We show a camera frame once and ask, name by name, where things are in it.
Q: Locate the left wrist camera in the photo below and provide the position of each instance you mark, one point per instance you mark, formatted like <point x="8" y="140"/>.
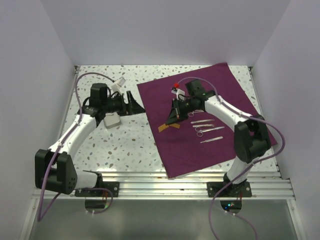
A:
<point x="117" y="85"/>

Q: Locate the aluminium rail frame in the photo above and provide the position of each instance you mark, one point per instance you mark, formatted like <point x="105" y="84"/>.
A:
<point x="128" y="153"/>

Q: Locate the purple cloth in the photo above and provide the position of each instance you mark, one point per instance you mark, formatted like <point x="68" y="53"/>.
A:
<point x="202" y="118"/>

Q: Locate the straight silver tweezers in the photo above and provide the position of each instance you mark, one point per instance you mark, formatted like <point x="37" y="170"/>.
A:
<point x="212" y="139"/>

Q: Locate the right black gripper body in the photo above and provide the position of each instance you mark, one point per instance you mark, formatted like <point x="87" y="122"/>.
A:
<point x="186" y="107"/>

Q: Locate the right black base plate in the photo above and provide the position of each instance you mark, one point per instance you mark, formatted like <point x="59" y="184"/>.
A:
<point x="232" y="191"/>

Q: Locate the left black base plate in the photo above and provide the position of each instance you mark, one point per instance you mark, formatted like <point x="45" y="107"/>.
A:
<point x="101" y="189"/>

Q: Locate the curved silver tweezers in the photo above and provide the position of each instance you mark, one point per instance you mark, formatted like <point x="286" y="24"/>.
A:
<point x="202" y="121"/>

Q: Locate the silver surgical scissors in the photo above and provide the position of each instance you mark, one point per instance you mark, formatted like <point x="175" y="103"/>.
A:
<point x="200" y="132"/>

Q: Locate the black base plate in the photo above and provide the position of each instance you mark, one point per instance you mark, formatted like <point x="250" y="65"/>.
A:
<point x="232" y="191"/>
<point x="101" y="189"/>

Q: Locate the silver hemostat forceps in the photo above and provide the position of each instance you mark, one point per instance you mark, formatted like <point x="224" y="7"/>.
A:
<point x="192" y="114"/>

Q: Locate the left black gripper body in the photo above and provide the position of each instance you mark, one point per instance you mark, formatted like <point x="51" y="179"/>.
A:
<point x="116" y="105"/>

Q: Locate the orange bandage strip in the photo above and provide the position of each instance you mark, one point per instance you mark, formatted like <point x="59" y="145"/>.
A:
<point x="162" y="127"/>
<point x="175" y="125"/>

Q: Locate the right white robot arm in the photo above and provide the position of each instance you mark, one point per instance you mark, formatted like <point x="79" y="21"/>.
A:
<point x="251" y="138"/>

